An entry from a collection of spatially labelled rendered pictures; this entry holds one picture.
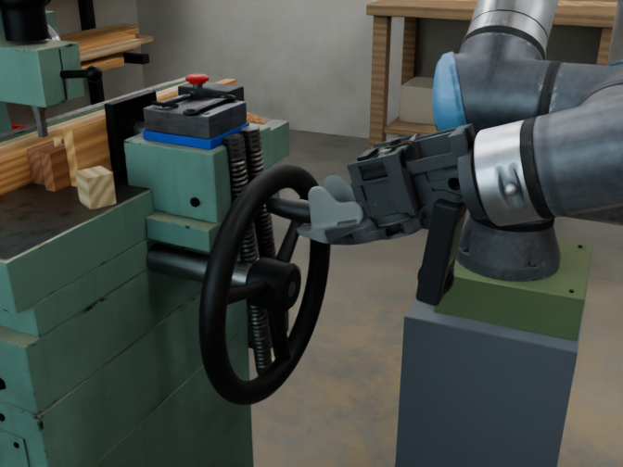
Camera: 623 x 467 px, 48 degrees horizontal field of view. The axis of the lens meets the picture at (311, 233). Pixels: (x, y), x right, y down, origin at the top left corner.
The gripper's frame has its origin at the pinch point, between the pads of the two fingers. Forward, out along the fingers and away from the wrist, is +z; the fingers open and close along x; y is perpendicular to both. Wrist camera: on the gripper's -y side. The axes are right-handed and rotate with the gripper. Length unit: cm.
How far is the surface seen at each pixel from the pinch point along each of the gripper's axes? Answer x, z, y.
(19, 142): 0.5, 36.9, 19.3
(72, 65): -4.7, 28.0, 25.8
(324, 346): -104, 77, -70
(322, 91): -321, 167, -14
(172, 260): -0.8, 21.3, -0.5
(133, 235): 1.1, 23.9, 4.2
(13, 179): 4.2, 36.2, 15.3
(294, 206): 0.6, 0.5, 3.5
